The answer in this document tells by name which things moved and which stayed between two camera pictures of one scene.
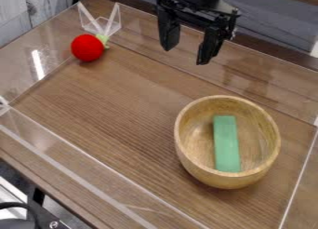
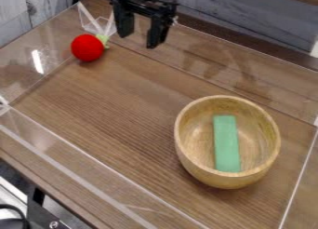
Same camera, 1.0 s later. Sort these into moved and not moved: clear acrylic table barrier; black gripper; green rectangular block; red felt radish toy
Moved: black gripper
Not moved: green rectangular block; red felt radish toy; clear acrylic table barrier
